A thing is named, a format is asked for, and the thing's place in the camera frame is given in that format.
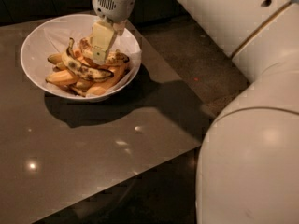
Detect white paper bowl liner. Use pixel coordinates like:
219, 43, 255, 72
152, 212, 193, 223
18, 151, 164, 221
37, 14, 142, 102

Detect orange banana bunch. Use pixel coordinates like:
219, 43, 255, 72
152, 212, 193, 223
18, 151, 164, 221
46, 49, 130, 97

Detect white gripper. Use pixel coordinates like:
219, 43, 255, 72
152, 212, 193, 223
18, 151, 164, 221
92, 0, 135, 64

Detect dark spotted front banana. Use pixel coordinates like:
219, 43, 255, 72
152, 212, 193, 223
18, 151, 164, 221
62, 37, 114, 82

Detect white bowl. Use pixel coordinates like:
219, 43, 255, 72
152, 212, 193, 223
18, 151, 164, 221
20, 13, 143, 103

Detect dark cabinet fronts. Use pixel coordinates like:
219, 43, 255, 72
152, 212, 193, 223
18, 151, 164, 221
0, 0, 185, 25

